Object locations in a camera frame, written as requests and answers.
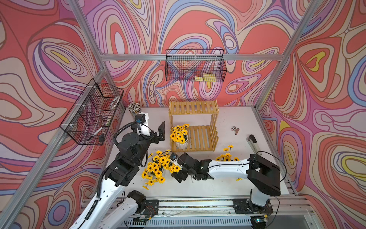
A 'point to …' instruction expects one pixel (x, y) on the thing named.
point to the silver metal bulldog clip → (236, 130)
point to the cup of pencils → (134, 108)
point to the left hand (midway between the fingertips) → (156, 121)
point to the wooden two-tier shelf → (200, 138)
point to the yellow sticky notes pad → (207, 77)
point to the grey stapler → (253, 141)
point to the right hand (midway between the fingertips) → (178, 171)
